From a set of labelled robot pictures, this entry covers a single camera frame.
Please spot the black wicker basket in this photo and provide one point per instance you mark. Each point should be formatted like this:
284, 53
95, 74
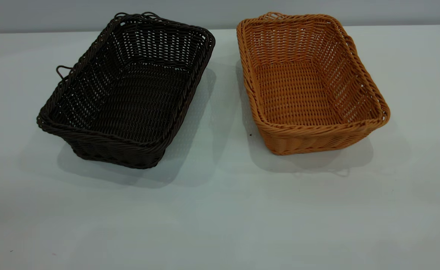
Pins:
129, 105

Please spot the orange wicker basket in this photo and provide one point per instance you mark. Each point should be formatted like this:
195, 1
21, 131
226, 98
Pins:
298, 97

